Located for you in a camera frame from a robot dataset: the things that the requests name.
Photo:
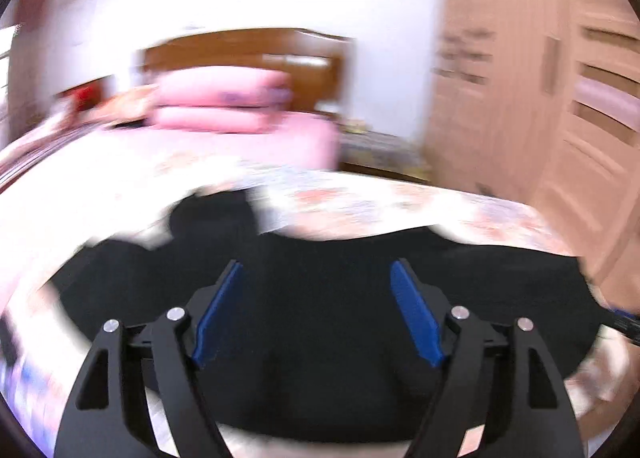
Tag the wooden wardrobe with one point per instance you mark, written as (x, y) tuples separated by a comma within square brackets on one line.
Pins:
[(537, 101)]

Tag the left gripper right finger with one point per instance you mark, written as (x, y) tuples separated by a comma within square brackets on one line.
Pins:
[(502, 376)]

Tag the black pants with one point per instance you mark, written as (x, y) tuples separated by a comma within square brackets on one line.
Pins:
[(315, 347)]

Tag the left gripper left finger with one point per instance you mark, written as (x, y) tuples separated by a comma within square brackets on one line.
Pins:
[(107, 413)]

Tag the pink bed sheet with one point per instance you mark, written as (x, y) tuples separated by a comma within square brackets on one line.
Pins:
[(310, 142)]

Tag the floral cream blanket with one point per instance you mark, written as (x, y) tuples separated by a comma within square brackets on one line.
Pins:
[(44, 353)]

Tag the orange patterned pillow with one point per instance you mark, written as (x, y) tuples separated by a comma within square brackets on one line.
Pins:
[(129, 106)]

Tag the wooden headboard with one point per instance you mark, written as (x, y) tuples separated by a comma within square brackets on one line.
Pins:
[(316, 61)]

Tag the red pillow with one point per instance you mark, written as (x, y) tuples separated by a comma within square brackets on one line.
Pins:
[(86, 97)]

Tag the floral covered nightstand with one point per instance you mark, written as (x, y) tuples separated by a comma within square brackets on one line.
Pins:
[(383, 155)]

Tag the red brown curtain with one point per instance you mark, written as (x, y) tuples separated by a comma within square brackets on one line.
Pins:
[(25, 107)]

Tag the folded pink quilt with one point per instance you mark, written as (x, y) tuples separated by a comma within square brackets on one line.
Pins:
[(220, 99)]

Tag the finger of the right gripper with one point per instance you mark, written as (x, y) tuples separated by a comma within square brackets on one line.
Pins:
[(626, 323)]

